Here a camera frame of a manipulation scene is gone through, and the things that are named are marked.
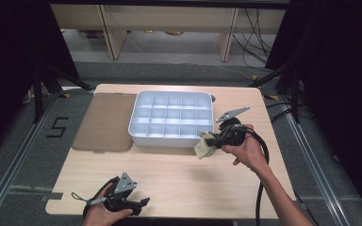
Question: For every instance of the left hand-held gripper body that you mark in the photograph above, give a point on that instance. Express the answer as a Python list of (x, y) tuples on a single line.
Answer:
[(124, 183)]

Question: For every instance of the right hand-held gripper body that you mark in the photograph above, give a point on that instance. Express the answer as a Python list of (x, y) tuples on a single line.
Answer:
[(232, 136)]

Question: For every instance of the green sock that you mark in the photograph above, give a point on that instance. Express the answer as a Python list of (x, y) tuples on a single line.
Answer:
[(203, 150)]

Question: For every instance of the white compartment storage box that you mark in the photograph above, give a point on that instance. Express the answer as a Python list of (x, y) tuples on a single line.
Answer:
[(172, 138)]

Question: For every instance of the person's right hand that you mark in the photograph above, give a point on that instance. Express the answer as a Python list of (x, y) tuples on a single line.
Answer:
[(251, 153)]

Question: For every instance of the person's left hand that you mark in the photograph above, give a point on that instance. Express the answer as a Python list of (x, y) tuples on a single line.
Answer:
[(99, 218)]

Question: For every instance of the brown translucent box lid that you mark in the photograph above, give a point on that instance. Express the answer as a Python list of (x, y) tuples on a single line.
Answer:
[(106, 122)]

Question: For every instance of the black tape strip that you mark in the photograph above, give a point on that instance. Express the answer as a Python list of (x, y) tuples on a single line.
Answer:
[(52, 196)]

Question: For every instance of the black metal stand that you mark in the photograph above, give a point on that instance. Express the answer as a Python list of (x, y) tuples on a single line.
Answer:
[(38, 94), (295, 97)]

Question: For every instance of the black curtain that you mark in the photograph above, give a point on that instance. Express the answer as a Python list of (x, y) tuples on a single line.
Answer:
[(15, 62), (342, 78)]

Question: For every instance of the beige wooden desk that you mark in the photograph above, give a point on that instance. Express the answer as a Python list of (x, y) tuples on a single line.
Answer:
[(169, 19)]

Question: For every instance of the aluminium floor rail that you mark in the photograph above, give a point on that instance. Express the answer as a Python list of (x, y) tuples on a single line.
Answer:
[(15, 160), (314, 169)]

